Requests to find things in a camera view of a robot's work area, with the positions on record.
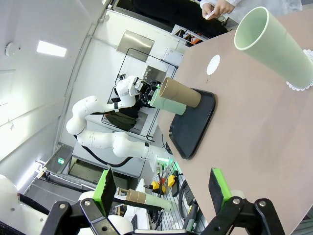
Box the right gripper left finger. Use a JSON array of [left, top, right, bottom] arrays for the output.
[[40, 167, 117, 235]]

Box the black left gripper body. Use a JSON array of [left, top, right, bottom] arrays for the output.
[[138, 82, 157, 105]]

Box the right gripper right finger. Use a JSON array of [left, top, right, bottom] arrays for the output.
[[202, 167, 286, 235]]

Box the pale green tall cup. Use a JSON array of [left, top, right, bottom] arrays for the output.
[[234, 6, 313, 86], [144, 193, 172, 212], [150, 90, 187, 116]]

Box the person's right hand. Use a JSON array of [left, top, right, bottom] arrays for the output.
[[201, 0, 222, 19]]

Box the person's left hand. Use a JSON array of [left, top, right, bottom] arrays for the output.
[[217, 0, 236, 15]]

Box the small steel box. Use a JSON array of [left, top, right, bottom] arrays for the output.
[[143, 65, 162, 83]]

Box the dark green jacket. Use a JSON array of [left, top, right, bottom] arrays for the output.
[[106, 105, 140, 133]]

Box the white cardboard box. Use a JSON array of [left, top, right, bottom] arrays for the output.
[[162, 47, 184, 66]]

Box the yellow emergency stop box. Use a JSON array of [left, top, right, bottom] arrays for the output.
[[167, 174, 179, 187], [151, 180, 165, 193]]

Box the black plastic tray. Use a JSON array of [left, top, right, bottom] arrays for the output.
[[168, 88, 217, 160]]

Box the white storage shelf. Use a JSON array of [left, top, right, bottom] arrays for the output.
[[171, 24, 205, 46]]

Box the rectangular ceiling light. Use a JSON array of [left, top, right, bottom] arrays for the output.
[[36, 40, 67, 58]]

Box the person in white jacket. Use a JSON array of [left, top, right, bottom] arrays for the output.
[[199, 0, 304, 13]]

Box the round smoke detector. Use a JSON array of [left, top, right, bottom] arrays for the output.
[[4, 42, 16, 57]]

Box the black left arm hose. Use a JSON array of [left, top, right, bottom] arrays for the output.
[[78, 144, 134, 168]]

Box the steel wall panel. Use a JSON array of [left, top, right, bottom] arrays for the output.
[[116, 29, 156, 62]]

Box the black braided cable bundle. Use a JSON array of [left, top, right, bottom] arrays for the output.
[[0, 193, 51, 235]]

